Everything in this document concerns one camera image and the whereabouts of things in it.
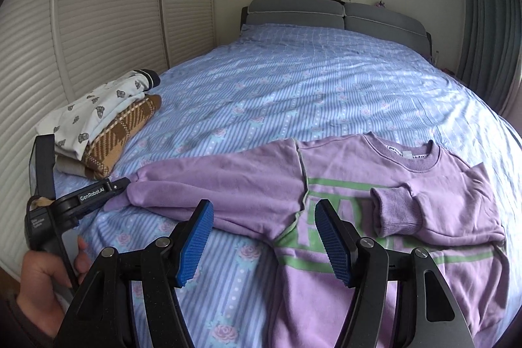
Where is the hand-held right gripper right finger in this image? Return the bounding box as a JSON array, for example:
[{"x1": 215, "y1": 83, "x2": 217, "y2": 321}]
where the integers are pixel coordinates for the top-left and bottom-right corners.
[{"x1": 314, "y1": 199, "x2": 476, "y2": 348}]

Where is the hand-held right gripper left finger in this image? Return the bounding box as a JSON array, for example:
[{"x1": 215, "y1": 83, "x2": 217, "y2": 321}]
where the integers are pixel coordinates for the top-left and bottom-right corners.
[{"x1": 53, "y1": 199, "x2": 215, "y2": 348}]

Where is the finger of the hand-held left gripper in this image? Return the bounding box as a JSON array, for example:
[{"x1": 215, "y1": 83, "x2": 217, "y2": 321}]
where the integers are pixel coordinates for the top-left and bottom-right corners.
[{"x1": 107, "y1": 176, "x2": 134, "y2": 194}]

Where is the purple sweatshirt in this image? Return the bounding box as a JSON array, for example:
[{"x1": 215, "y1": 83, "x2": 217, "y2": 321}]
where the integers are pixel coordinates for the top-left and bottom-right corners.
[{"x1": 104, "y1": 131, "x2": 508, "y2": 348}]

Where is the person's left forearm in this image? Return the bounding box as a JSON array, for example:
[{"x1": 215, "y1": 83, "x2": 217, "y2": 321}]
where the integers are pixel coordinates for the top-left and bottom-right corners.
[{"x1": 0, "y1": 293, "x2": 68, "y2": 348}]

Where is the person's left hand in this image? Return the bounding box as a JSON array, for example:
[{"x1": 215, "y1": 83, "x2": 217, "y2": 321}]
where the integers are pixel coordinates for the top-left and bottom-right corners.
[{"x1": 16, "y1": 236, "x2": 93, "y2": 325}]

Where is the beige folded garment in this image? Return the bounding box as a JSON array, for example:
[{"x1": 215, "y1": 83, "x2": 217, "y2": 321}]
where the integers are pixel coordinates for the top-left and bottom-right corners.
[{"x1": 55, "y1": 156, "x2": 99, "y2": 179}]

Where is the brown plaid folded garment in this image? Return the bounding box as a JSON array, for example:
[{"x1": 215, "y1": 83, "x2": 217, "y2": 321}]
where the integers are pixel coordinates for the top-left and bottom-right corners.
[{"x1": 84, "y1": 94, "x2": 162, "y2": 179}]

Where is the white printed folded garment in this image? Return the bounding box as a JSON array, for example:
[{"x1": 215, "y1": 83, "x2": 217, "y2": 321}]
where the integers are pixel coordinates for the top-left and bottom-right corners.
[{"x1": 35, "y1": 68, "x2": 161, "y2": 159}]

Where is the blue striped floral bed cover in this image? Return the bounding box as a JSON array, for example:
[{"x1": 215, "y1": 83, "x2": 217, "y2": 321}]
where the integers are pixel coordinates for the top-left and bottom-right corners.
[{"x1": 53, "y1": 22, "x2": 522, "y2": 348}]

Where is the white louvered wardrobe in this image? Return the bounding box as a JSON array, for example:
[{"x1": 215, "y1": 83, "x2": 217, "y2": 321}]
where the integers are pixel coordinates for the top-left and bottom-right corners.
[{"x1": 0, "y1": 0, "x2": 215, "y2": 279}]

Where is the grey padded headboard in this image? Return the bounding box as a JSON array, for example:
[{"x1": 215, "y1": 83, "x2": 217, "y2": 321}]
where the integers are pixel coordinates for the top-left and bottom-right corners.
[{"x1": 240, "y1": 6, "x2": 433, "y2": 56}]

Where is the grey headboard cushion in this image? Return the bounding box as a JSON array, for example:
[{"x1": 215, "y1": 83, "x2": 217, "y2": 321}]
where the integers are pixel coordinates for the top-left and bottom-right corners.
[
  {"x1": 344, "y1": 2, "x2": 428, "y2": 43},
  {"x1": 247, "y1": 0, "x2": 346, "y2": 27}
]

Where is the grey-green curtain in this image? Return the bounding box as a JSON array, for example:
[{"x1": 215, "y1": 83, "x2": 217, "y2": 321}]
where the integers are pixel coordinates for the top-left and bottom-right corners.
[{"x1": 454, "y1": 0, "x2": 522, "y2": 120}]

